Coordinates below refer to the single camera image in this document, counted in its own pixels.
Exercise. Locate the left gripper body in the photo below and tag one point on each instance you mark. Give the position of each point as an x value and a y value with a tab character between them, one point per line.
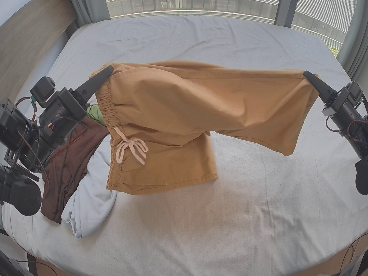
64	111

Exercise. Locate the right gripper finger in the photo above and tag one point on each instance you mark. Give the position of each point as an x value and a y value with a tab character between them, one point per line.
322	89

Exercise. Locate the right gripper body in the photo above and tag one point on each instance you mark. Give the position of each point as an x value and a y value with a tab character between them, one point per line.
342	111

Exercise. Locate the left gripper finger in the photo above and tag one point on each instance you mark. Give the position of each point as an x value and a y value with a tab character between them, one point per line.
89	89

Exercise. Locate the tan shorts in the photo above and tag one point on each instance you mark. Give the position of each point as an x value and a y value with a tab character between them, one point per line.
201	96

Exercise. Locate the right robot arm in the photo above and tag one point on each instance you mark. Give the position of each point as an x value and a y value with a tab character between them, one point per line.
359	145

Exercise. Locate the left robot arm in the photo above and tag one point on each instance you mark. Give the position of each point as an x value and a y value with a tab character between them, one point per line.
17	131

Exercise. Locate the bed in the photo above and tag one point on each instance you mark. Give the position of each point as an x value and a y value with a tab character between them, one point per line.
230	226

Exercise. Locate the green garment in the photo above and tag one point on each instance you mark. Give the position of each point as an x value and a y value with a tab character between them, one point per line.
96	115

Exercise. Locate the brown garment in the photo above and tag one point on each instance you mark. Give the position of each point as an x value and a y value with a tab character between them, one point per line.
72	159

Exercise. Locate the grey-green curtain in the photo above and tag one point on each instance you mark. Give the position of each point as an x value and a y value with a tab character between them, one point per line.
356	24
86	1

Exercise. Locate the pale blue garment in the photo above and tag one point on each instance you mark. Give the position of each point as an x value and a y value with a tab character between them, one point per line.
89	205

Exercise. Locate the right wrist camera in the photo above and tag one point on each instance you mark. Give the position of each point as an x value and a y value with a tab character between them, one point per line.
355	92

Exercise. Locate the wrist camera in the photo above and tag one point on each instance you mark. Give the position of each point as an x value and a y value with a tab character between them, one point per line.
355	92
43	90

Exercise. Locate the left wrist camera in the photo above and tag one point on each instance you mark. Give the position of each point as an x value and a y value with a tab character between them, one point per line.
43	90

